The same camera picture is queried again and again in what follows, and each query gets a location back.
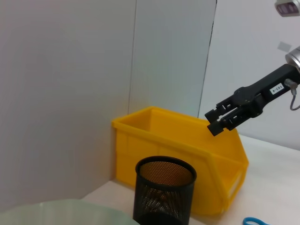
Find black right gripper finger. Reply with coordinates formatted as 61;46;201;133
204;94;238;123
207;108;244;137

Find yellow plastic bin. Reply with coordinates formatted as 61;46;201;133
111;105;249;216

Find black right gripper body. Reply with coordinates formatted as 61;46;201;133
234;63;300;123

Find black mesh pen holder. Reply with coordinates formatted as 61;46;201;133
133;156;197;225

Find green glass fruit plate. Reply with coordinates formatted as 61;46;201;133
0;198;139;225

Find blue scissors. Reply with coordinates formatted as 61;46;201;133
242;217;272;225

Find grey background device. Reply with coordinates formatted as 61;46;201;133
274;0;300;17

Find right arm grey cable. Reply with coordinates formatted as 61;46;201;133
284;78;300;111

